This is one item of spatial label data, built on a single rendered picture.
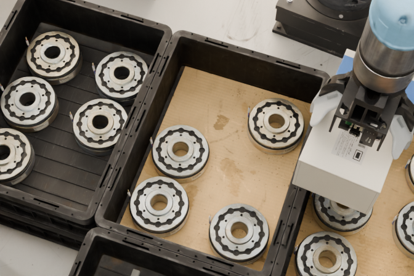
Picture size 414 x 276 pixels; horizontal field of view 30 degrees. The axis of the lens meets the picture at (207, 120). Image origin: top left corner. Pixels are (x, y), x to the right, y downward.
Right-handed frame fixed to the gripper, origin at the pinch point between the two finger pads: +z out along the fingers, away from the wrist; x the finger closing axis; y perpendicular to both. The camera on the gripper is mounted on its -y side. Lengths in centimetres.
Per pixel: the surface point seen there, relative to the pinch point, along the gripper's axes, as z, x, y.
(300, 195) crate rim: 17.6, -4.5, 6.8
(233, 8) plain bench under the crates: 41, -35, -37
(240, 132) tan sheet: 27.7, -19.5, -4.1
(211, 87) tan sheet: 27.8, -28.5, -10.6
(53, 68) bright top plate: 25, -56, 0
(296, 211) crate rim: 17.6, -4.2, 9.6
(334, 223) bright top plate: 24.4, 2.3, 6.5
